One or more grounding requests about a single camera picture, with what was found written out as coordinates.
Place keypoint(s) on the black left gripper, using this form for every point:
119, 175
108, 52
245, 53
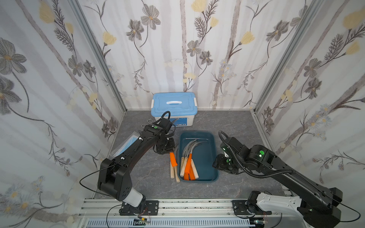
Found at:
164, 147

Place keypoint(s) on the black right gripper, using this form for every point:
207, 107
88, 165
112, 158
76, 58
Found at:
221, 163

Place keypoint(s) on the thin orange handle sickle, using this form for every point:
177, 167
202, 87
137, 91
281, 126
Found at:
191, 174

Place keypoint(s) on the wooden handle sickle group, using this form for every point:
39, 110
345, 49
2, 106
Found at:
185, 155

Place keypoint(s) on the orange handle sickle group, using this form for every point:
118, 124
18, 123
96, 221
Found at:
186, 176

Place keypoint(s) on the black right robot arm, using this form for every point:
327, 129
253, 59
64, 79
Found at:
314, 203

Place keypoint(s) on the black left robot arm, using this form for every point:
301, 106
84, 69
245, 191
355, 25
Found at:
114, 177

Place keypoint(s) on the white storage box blue lid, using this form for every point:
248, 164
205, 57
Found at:
182, 106

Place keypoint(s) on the teal plastic storage bin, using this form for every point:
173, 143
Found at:
203, 155

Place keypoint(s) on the bagged blue face masks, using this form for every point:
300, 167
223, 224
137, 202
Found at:
120, 148

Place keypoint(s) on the wooden handle sickle beside bin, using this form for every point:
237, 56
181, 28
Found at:
176, 172

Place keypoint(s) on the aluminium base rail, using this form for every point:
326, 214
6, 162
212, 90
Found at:
193, 200

